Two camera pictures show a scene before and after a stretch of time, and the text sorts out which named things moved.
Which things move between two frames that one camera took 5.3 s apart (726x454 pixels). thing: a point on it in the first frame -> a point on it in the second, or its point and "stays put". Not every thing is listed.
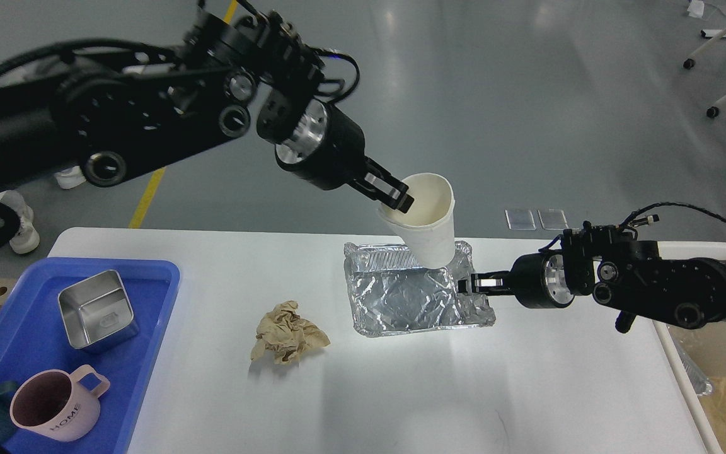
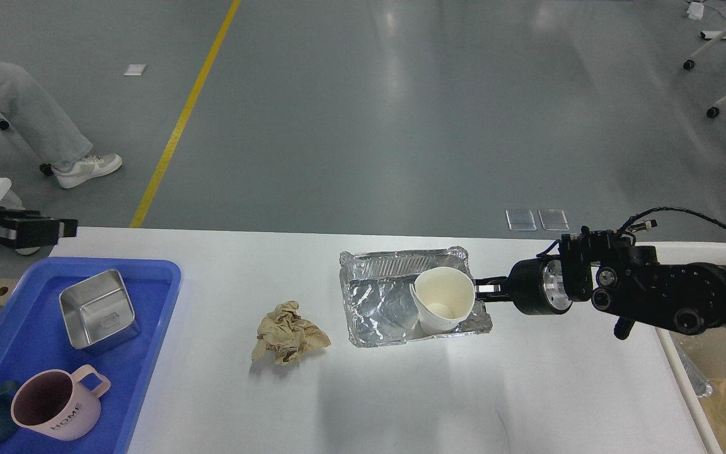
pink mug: [55, 404] stays put
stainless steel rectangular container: [97, 312] stays put
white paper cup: [428, 225] -> [443, 297]
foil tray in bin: [701, 384] stays put
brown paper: [282, 332] stays put
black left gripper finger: [385, 192] -> [23, 233]
